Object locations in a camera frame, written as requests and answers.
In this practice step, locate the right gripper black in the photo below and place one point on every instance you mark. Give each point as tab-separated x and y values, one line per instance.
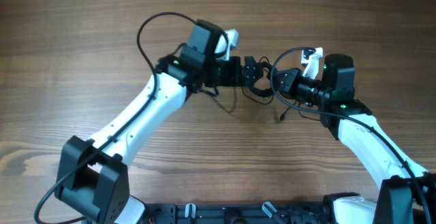
284	81

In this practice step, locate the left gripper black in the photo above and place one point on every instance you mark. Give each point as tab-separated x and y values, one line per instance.
234	79

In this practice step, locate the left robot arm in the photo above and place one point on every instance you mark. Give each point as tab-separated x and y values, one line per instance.
93	174

